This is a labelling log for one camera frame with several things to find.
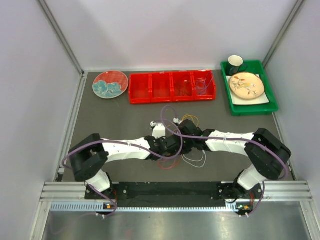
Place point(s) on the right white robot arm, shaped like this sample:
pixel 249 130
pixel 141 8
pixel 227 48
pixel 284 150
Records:
pixel 268 155

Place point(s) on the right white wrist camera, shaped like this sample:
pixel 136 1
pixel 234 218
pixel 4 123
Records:
pixel 177 121

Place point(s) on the grey slotted cable duct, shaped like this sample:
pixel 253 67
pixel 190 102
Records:
pixel 104 208

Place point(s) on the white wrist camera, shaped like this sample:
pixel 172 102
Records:
pixel 177 121
pixel 158 129

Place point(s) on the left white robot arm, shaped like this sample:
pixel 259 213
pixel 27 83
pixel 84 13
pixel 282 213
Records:
pixel 88 157

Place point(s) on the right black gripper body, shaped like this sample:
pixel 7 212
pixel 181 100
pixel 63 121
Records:
pixel 188 144

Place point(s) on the green plastic tray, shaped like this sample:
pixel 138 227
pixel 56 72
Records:
pixel 254 67

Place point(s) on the white square plate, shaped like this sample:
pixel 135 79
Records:
pixel 263 99

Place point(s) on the aluminium frame left post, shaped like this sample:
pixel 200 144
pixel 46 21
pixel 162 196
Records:
pixel 60 35

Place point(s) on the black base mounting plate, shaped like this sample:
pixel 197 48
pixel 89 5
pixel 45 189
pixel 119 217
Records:
pixel 176 194

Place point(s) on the beige bird pattern plate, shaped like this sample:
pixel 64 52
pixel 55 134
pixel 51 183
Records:
pixel 246 86

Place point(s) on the aluminium frame post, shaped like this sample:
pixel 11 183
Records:
pixel 60 35
pixel 298 5

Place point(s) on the red blue floral plate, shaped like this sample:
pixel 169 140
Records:
pixel 110 84

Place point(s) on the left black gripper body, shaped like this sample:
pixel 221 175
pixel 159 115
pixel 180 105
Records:
pixel 158 139

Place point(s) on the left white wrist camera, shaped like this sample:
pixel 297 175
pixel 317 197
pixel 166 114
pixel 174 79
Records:
pixel 158 129

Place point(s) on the aluminium frame right post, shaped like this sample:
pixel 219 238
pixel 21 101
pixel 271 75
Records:
pixel 298 5

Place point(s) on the white green cup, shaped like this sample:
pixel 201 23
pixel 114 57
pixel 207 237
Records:
pixel 235 64

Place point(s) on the red four-compartment bin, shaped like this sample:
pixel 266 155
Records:
pixel 172 87

